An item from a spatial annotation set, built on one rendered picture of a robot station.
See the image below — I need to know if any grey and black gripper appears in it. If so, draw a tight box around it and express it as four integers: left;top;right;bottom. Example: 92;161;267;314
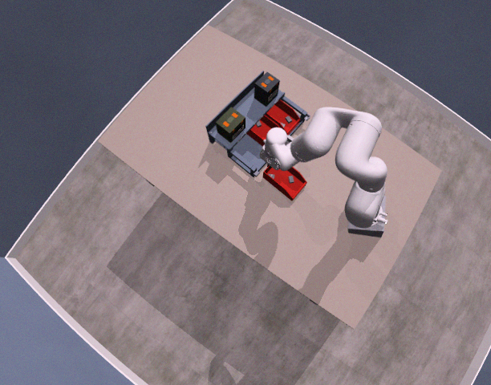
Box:
260;145;279;170

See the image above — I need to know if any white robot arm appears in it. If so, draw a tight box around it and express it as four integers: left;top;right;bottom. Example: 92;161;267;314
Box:
263;107;388;228

